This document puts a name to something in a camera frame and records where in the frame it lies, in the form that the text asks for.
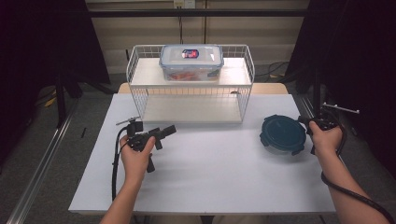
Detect round container dark teal lid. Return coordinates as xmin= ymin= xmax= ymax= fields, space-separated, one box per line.
xmin=260 ymin=114 xmax=308 ymax=157

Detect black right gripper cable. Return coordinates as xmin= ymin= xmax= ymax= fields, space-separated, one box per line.
xmin=320 ymin=108 xmax=396 ymax=224

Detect aluminium floor rail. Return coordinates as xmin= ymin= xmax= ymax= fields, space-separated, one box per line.
xmin=298 ymin=96 xmax=380 ymax=224
xmin=6 ymin=99 xmax=79 ymax=224

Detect person's right hand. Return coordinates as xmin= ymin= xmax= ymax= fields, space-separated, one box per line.
xmin=308 ymin=120 xmax=344 ymax=160

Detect white wall socket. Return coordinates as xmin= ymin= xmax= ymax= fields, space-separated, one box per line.
xmin=173 ymin=0 xmax=196 ymax=9

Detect clear rectangular food container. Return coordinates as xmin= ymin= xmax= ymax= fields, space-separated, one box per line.
xmin=159 ymin=44 xmax=225 ymax=82

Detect black floor cables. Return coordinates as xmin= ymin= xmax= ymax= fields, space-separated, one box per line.
xmin=255 ymin=61 xmax=291 ymax=79

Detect wooden table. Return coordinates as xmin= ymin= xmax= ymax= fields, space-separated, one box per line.
xmin=117 ymin=82 xmax=290 ymax=95

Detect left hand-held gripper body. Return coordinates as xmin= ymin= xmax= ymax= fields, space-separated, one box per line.
xmin=115 ymin=116 xmax=158 ymax=174

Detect dark curtain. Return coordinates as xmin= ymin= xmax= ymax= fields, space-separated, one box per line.
xmin=0 ymin=0 xmax=110 ymax=166
xmin=286 ymin=0 xmax=396 ymax=180

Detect person's left hand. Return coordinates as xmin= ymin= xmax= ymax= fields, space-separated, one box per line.
xmin=120 ymin=134 xmax=157 ymax=188

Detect white wire rack shelf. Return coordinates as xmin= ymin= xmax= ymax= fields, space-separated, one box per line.
xmin=125 ymin=44 xmax=256 ymax=125

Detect black hanging cable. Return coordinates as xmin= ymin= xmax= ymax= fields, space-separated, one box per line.
xmin=177 ymin=7 xmax=185 ymax=47
xmin=203 ymin=0 xmax=208 ymax=45

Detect black metal stand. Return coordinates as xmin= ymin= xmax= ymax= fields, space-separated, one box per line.
xmin=54 ymin=70 xmax=68 ymax=129
xmin=312 ymin=67 xmax=322 ymax=118

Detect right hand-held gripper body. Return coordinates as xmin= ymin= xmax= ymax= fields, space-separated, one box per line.
xmin=307 ymin=103 xmax=361 ymax=131

